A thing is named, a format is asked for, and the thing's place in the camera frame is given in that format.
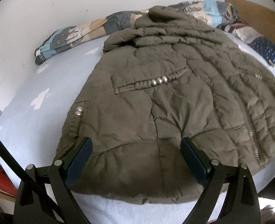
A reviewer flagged patchwork cartoon print quilt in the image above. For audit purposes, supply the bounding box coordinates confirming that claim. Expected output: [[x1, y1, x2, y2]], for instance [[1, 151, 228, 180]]
[[35, 0, 239, 66]]

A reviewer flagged light blue cloud blanket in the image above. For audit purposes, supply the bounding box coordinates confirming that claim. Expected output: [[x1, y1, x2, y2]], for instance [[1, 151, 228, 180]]
[[0, 31, 275, 224]]

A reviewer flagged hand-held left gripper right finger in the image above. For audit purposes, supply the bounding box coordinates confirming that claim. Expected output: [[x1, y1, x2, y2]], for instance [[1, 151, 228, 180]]
[[180, 137, 262, 224]]

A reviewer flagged wooden headboard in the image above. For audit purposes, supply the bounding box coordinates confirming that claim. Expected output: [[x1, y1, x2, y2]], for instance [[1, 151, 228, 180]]
[[225, 0, 275, 54]]

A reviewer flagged black cable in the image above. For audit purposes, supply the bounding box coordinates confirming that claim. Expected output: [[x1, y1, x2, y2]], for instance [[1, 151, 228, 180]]
[[0, 124, 63, 224]]

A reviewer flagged star and stripe print pillow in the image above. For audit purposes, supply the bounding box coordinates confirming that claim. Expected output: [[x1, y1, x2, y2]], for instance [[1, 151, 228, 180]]
[[218, 23, 275, 69]]

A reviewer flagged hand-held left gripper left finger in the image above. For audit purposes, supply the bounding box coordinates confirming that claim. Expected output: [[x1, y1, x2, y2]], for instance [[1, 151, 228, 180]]
[[13, 137, 93, 224]]

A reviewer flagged olive quilted puffer jacket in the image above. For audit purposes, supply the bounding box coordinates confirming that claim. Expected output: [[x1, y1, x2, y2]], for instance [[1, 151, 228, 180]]
[[54, 5, 275, 204]]

